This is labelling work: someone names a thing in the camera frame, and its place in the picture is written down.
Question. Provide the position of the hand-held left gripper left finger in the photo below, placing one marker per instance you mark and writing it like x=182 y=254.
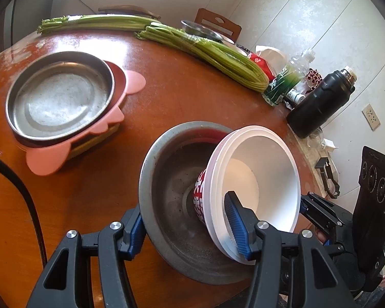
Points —
x=136 y=231

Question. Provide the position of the red packet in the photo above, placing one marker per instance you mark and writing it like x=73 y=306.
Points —
x=258 y=61

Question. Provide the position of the large steel bowl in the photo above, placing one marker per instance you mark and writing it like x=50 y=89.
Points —
x=173 y=173

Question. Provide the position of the thick celery bunch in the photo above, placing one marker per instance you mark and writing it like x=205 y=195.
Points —
x=218 y=57

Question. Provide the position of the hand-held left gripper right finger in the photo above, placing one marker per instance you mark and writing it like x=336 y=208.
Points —
x=235 y=224

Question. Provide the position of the shallow steel plate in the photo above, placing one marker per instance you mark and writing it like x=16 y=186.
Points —
x=61 y=99

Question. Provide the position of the black thermos flask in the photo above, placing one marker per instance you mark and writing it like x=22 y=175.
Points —
x=320 y=102

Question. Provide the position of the white charger plug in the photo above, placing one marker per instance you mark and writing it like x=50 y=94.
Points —
x=329 y=144

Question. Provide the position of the long celery bunch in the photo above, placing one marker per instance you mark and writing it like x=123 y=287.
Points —
x=109 y=22

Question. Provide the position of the black clamp holder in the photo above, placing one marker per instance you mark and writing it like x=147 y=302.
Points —
x=322 y=163

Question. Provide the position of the wooden chair with cutout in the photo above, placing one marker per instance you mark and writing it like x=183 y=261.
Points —
x=208 y=16

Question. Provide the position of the glass cup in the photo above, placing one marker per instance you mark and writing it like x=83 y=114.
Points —
x=314 y=138

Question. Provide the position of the wooden chair curved back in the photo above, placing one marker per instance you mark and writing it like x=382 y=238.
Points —
x=131 y=9

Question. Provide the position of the patterned white carton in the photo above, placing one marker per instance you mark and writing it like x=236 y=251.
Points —
x=313 y=77

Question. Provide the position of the wall socket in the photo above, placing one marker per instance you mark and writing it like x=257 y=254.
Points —
x=371 y=117

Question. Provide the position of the red white paper bowl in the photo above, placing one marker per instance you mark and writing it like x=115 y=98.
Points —
x=200 y=195
x=269 y=166

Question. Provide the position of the grey refrigerator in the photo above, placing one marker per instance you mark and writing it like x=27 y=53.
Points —
x=29 y=16

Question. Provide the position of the white plastic bag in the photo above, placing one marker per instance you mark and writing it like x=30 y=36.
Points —
x=272 y=56

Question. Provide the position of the small steel bowl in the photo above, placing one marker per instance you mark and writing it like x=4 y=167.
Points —
x=199 y=30

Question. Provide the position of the green plastic bottle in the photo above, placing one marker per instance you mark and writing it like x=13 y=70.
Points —
x=282 y=83

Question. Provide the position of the small white bottle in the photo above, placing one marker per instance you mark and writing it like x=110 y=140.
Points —
x=296 y=97

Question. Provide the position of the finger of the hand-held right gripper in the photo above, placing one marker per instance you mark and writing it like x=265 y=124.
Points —
x=320 y=210

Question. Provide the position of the pink plastic plate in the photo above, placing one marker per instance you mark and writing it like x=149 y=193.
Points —
x=48 y=163

